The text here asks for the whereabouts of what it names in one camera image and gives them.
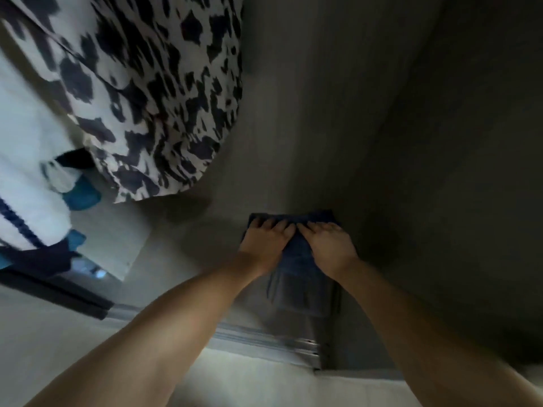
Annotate person's left forearm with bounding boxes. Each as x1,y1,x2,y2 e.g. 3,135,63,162
25,254,264,407

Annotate teal cartoon print shirt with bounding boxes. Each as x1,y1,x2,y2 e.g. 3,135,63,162
0,169,105,272

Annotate white jacket with navy stripes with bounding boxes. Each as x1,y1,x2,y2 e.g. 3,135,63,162
0,38,156,283

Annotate black white patterned garment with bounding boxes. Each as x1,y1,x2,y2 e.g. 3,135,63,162
0,0,245,204

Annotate person's right hand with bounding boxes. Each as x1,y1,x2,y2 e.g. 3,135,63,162
296,220,361,282

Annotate person's left hand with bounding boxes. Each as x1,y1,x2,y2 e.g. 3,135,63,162
238,217,297,277

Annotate grey wardrobe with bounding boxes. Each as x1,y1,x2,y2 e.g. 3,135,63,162
0,0,543,382

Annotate blue jeans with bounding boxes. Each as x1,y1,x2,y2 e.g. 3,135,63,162
246,210,338,280

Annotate person's right forearm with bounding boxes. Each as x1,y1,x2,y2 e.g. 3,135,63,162
335,260,543,407

